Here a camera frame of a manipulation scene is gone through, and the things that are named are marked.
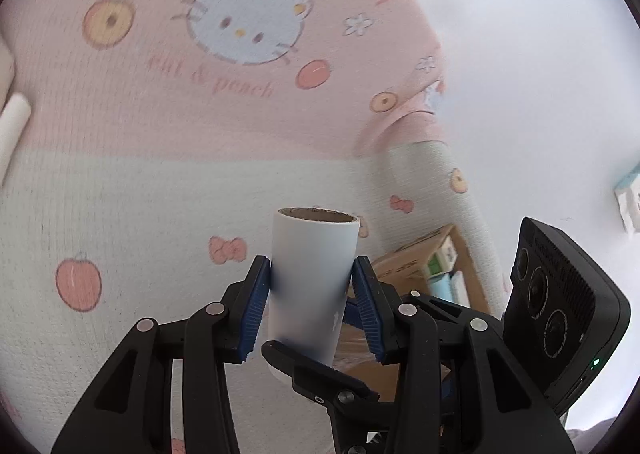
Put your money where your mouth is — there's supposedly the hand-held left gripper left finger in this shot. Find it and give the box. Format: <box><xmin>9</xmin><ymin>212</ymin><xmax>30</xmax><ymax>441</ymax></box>
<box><xmin>50</xmin><ymin>255</ymin><xmax>273</xmax><ymax>454</ymax></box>

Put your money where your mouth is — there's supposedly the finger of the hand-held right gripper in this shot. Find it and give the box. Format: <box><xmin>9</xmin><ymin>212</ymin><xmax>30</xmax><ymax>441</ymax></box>
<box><xmin>405</xmin><ymin>290</ymin><xmax>506</xmax><ymax>335</ymax></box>
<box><xmin>261</xmin><ymin>340</ymin><xmax>401</xmax><ymax>454</ymax></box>

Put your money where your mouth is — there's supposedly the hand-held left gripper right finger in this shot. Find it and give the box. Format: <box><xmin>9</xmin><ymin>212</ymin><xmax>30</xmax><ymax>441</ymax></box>
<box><xmin>350</xmin><ymin>256</ymin><xmax>576</xmax><ymax>454</ymax></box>

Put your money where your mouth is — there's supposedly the brown cardboard box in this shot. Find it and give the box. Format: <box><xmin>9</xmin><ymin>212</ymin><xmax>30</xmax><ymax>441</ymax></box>
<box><xmin>332</xmin><ymin>223</ymin><xmax>493</xmax><ymax>402</ymax></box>

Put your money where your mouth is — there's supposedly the white paper roll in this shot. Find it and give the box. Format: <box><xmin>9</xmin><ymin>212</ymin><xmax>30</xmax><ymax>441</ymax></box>
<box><xmin>0</xmin><ymin>93</ymin><xmax>32</xmax><ymax>185</ymax></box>
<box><xmin>267</xmin><ymin>206</ymin><xmax>360</xmax><ymax>385</ymax></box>

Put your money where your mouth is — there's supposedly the light blue notebook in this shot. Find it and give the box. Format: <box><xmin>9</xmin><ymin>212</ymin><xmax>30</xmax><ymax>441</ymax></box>
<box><xmin>432</xmin><ymin>271</ymin><xmax>473</xmax><ymax>307</ymax></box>

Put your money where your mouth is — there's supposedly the large green white carton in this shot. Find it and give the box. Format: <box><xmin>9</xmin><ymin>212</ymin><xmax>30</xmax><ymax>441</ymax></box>
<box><xmin>427</xmin><ymin>241</ymin><xmax>458</xmax><ymax>277</ymax></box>

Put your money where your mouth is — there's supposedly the grey purple cloth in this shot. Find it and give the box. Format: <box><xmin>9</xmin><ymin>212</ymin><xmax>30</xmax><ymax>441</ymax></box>
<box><xmin>565</xmin><ymin>416</ymin><xmax>626</xmax><ymax>454</ymax></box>

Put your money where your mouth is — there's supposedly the light blue tissue packet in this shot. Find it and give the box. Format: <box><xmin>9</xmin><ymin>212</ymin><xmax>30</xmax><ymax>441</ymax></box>
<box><xmin>614</xmin><ymin>171</ymin><xmax>640</xmax><ymax>235</ymax></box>

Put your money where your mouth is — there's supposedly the pink printed blanket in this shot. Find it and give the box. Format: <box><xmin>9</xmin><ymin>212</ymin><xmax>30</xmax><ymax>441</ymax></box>
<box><xmin>0</xmin><ymin>0</ymin><xmax>640</xmax><ymax>454</ymax></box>

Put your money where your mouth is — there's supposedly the pink patterned pillow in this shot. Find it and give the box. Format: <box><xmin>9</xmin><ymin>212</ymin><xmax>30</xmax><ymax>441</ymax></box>
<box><xmin>0</xmin><ymin>31</ymin><xmax>16</xmax><ymax>105</ymax></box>

